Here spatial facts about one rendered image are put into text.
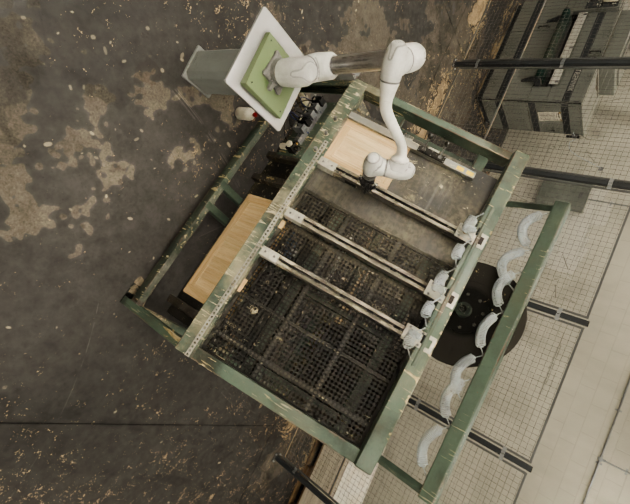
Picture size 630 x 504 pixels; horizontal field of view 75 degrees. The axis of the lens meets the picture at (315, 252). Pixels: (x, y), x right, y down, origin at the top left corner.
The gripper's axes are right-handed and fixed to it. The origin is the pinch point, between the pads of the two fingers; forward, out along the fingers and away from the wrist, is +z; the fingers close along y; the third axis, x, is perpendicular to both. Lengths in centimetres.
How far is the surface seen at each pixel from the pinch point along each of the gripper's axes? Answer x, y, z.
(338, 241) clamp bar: -39.1, 1.9, 1.9
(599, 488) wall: -50, 415, 357
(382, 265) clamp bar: -39, 33, 2
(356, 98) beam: 60, -40, 2
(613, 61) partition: 323, 140, 121
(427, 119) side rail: 69, 11, 2
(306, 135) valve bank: 18, -56, 5
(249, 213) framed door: -40, -73, 46
